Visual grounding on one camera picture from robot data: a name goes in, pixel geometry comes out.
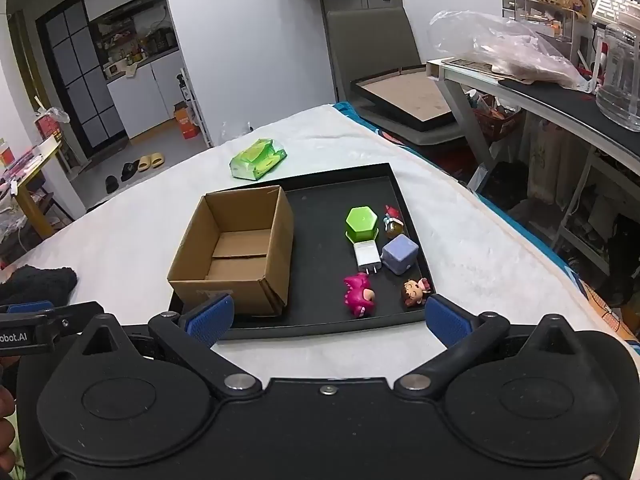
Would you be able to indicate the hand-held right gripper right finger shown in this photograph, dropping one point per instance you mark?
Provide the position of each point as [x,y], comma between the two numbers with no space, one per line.
[447,322]

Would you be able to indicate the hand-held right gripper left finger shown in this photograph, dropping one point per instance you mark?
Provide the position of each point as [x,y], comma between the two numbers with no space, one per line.
[210,319]

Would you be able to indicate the red-hatted figurine with jar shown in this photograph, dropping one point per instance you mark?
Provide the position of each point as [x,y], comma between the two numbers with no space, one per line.
[393,222]

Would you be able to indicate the black slipper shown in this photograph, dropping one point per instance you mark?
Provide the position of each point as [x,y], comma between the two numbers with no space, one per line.
[130,170]
[112,184]

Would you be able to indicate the grey white desk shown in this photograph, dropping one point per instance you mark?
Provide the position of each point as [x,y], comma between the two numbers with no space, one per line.
[462,115]

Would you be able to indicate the green tissue packet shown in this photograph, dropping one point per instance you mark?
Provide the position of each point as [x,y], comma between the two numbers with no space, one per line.
[255,160]

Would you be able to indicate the purple cube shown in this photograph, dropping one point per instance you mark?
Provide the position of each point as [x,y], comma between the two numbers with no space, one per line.
[400,255]

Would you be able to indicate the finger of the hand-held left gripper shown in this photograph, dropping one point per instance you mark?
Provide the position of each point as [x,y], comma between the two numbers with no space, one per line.
[30,306]

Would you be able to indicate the brown cardboard box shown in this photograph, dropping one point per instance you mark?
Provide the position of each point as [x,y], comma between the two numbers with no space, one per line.
[227,291]

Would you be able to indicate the clear drawer organizer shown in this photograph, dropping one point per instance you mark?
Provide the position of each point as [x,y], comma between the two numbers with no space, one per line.
[530,10]

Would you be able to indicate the yellow table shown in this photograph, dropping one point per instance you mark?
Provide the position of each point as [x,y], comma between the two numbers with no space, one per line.
[30,195]

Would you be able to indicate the clear plastic jar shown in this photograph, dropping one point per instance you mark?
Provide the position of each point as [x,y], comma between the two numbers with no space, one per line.
[620,85]

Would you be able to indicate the clear plastic bag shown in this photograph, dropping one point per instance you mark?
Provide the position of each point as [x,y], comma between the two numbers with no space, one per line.
[500,40]

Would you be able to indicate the cream tote bag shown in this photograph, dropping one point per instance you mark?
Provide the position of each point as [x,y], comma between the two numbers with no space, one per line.
[545,155]

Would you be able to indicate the white charger plug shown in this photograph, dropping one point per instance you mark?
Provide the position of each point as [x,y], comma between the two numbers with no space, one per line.
[366,255]

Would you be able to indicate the black bag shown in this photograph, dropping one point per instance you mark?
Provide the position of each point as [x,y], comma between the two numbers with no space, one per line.
[622,260]

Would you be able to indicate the black tray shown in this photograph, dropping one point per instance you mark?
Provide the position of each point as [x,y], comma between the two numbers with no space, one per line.
[320,220]

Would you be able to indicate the blue orange printed bedsheet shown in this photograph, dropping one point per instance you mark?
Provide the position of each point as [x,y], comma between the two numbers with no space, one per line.
[607,317]

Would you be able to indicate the green hexagonal box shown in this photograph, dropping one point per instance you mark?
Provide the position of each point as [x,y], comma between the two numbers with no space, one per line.
[361,220]

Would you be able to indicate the red plastic basket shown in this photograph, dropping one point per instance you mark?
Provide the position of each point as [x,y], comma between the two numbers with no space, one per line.
[500,120]

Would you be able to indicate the grey chair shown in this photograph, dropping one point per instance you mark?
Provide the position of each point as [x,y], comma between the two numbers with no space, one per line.
[370,40]

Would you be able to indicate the person's left hand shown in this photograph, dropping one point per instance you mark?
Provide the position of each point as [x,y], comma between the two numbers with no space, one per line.
[4,402]

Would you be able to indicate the black knitted cloth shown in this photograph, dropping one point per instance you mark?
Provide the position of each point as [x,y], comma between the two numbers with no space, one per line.
[40,282]

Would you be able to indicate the black framed brown board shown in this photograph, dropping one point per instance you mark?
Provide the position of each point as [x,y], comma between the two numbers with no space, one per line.
[405,95]

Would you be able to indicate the beige slipper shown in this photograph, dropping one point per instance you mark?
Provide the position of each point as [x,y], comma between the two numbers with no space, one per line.
[157,158]
[145,164]

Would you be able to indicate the white keyboard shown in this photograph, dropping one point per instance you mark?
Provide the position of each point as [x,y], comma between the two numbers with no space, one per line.
[612,7]

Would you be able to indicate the pink monster toy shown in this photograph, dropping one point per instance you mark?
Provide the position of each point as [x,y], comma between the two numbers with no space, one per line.
[356,295]

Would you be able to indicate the black desk mat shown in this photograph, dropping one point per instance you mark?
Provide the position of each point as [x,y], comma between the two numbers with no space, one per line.
[560,97]

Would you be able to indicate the white metal rack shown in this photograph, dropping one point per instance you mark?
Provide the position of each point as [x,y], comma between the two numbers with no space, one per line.
[575,200]

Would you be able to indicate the brown-haired doll figurine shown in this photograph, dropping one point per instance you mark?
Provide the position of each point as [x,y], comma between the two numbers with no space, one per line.
[414,294]

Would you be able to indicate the orange box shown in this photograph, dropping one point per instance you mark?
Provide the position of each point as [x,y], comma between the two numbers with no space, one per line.
[186,125]

